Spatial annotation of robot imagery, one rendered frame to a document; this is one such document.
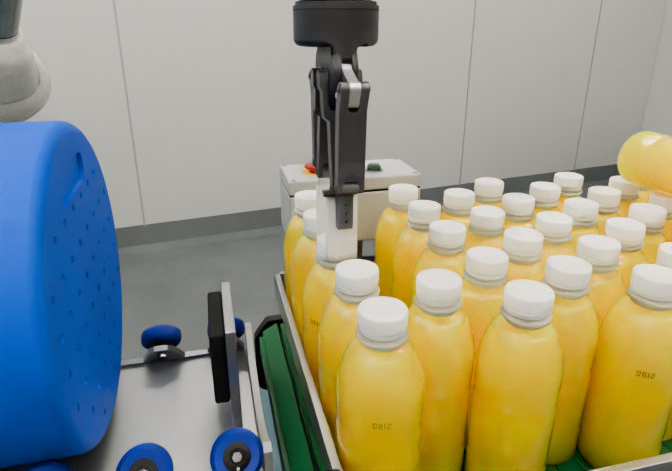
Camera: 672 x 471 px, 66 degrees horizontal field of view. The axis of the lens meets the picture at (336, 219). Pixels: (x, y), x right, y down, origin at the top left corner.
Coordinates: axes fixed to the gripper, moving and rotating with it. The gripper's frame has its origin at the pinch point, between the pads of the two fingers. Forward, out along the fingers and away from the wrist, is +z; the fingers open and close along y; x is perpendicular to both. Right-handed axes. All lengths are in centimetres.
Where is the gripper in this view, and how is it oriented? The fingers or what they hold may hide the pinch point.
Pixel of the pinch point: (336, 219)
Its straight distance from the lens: 52.2
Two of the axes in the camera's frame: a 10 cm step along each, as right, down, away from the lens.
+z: 0.0, 9.4, 3.5
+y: 2.4, 3.4, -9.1
